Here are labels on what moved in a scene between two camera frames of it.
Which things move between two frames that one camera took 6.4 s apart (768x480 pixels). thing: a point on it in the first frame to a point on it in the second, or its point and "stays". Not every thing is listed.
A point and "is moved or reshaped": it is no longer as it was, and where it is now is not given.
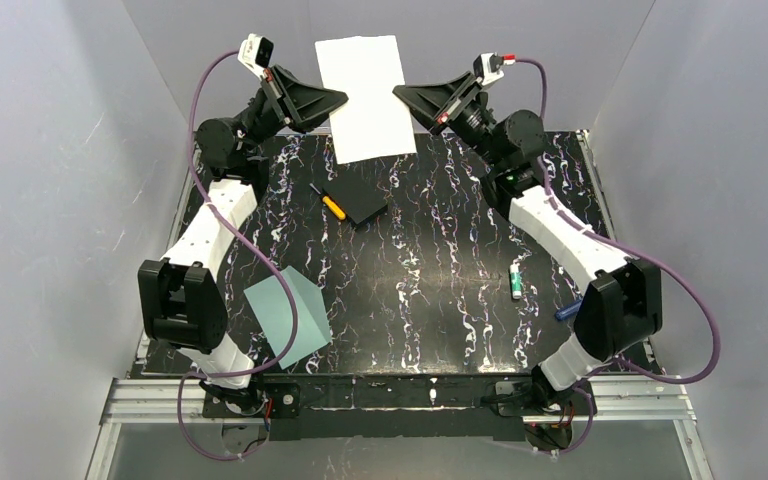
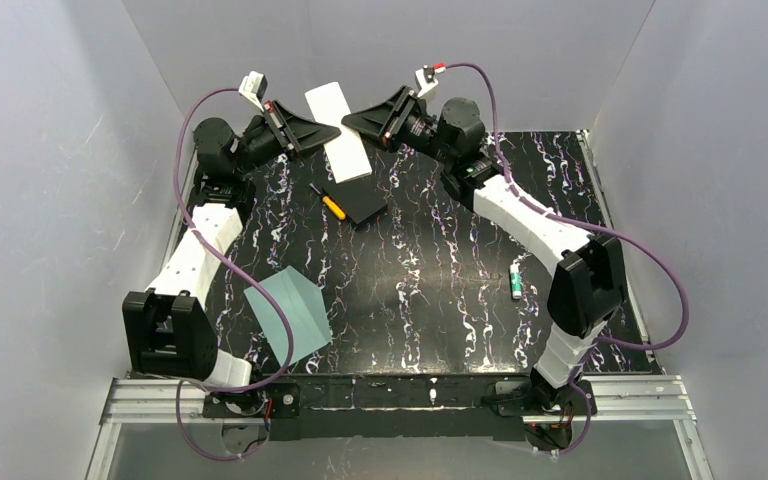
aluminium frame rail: x=620 y=400 stays
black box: x=362 y=199 stays
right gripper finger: x=430 y=110 to x=370 y=129
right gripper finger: x=436 y=93 to x=379 y=116
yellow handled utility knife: x=330 y=204 stays
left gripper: x=278 y=96 to x=280 y=126
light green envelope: x=272 y=304 stays
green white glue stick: x=515 y=281 stays
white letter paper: x=372 y=123 is moved or reshaped
